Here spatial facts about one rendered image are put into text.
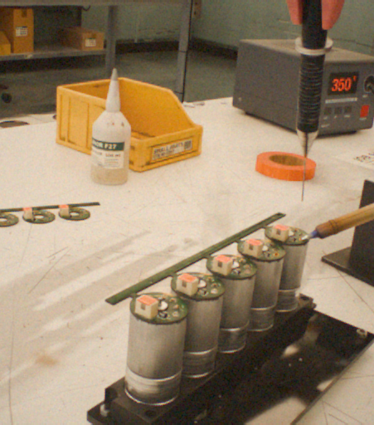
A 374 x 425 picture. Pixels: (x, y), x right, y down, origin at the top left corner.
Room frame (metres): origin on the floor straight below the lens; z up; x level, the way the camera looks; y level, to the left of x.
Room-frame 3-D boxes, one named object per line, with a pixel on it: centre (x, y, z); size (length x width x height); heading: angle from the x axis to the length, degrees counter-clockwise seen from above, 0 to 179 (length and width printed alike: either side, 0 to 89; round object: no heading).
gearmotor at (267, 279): (0.32, -0.04, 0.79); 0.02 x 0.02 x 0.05
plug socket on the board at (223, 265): (0.29, -0.02, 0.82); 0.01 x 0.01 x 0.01; 55
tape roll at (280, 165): (0.65, -0.10, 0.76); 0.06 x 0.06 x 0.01
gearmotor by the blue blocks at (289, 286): (0.34, -0.06, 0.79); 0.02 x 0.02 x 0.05
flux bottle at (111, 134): (0.57, 0.07, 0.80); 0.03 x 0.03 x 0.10
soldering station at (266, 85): (0.87, -0.14, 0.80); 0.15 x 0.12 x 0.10; 38
